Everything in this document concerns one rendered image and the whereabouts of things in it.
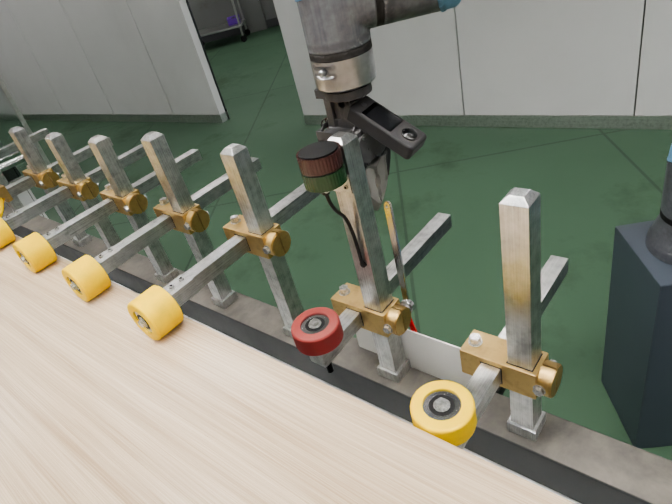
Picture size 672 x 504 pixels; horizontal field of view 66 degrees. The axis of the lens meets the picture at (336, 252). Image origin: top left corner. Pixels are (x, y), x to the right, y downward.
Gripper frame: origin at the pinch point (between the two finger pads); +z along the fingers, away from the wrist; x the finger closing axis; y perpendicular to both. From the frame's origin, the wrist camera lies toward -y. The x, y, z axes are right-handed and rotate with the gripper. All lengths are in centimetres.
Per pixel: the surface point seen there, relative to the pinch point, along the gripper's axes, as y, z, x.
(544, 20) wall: 66, 40, -248
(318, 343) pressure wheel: -1.5, 11.7, 22.1
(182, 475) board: -0.4, 11.6, 47.9
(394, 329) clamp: -6.9, 16.7, 10.4
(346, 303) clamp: 2.8, 14.8, 10.4
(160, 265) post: 70, 28, 10
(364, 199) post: -3.8, -6.1, 7.8
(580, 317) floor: -8, 102, -92
